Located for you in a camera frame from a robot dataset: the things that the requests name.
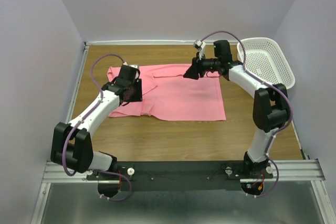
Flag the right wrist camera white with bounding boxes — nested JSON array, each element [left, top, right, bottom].
[[193, 40, 206, 60]]

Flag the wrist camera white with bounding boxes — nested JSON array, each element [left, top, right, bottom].
[[193, 40, 206, 60], [123, 62, 140, 78]]

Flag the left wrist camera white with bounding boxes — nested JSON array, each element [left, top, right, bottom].
[[123, 62, 140, 78]]

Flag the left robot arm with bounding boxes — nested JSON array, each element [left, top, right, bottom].
[[50, 63, 142, 176]]

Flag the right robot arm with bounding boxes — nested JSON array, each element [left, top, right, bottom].
[[184, 37, 295, 174]]

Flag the pink t shirt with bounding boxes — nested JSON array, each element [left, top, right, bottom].
[[109, 64, 226, 121]]

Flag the white perforated plastic basket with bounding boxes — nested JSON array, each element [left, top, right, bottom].
[[237, 37, 295, 89]]

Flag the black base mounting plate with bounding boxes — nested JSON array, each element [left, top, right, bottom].
[[87, 161, 273, 195]]

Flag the aluminium frame rail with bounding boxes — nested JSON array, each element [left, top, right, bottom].
[[30, 41, 328, 224]]

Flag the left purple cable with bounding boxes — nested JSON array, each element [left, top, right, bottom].
[[61, 54, 132, 201]]

